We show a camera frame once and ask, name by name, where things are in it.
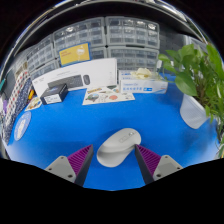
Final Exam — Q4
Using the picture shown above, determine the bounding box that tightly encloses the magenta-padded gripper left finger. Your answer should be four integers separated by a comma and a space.
44, 144, 94, 188

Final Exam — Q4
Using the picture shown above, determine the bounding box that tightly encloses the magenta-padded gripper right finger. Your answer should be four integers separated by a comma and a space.
134, 144, 184, 185

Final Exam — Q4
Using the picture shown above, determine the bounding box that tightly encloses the grey computer mouse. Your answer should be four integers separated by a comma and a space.
96, 127, 142, 168

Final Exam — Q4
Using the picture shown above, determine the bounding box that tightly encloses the yellow and blue box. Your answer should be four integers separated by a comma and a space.
58, 41, 92, 67

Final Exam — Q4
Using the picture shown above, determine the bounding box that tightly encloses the dark wall shelf unit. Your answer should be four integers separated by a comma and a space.
13, 0, 209, 54

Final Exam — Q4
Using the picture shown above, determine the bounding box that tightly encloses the small black box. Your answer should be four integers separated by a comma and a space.
39, 83, 69, 106

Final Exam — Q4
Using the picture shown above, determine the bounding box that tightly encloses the sticker sheet with mixed pictures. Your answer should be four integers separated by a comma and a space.
82, 84, 136, 106

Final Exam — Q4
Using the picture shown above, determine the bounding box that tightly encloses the green potted plant, white pot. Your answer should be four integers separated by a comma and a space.
158, 43, 224, 158

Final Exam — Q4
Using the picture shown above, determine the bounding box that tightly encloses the long white keyboard carton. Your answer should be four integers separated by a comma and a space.
31, 57, 118, 98

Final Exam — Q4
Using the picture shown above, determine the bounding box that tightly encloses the white and blue glove box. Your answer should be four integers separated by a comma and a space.
118, 67, 169, 95

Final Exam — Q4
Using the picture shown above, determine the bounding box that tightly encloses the navy polka dot cloth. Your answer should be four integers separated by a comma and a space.
2, 86, 33, 145

